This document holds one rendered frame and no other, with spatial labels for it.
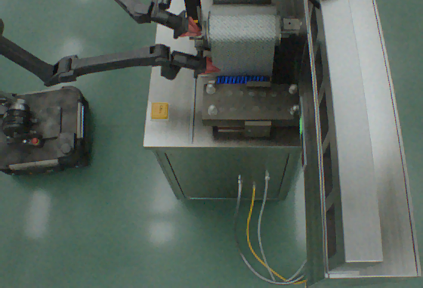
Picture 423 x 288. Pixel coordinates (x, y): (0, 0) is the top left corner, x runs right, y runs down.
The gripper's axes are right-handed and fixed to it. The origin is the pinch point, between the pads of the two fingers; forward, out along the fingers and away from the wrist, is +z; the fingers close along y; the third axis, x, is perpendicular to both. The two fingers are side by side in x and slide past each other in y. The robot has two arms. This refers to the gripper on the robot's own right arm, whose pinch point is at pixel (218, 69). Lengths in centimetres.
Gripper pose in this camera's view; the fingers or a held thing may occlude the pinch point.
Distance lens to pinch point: 174.5
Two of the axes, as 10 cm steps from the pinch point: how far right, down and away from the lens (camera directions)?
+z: 9.1, 2.0, 3.7
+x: 4.2, -3.8, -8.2
